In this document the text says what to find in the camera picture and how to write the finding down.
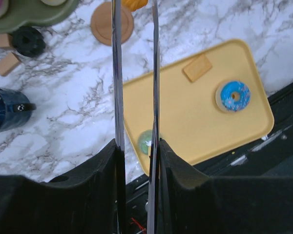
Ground metal serving tongs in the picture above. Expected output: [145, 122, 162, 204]
[111, 0, 160, 234]

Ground rectangular beige biscuit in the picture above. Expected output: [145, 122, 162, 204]
[183, 54, 212, 82]

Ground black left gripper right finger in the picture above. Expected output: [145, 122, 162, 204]
[159, 140, 293, 234]

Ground black ridged knob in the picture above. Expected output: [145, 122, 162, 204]
[12, 26, 46, 58]

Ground blue frosted donut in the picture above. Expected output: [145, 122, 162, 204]
[215, 80, 251, 113]

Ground light wooden coaster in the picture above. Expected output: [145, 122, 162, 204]
[90, 1, 134, 46]

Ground orange fish cookie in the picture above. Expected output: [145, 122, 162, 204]
[122, 0, 148, 12]

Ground green snowball cake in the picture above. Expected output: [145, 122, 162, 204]
[138, 129, 153, 156]

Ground yellow frosted donut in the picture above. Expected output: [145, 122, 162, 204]
[41, 0, 66, 6]

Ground small wooden block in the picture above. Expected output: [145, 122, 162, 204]
[0, 33, 21, 77]

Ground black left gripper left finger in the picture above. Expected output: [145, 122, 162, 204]
[0, 140, 117, 234]

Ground green tiered cake stand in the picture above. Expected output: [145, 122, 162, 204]
[0, 0, 79, 34]

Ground dark blue mug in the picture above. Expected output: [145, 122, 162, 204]
[0, 88, 36, 132]

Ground yellow serving tray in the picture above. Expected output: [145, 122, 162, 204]
[122, 39, 275, 176]

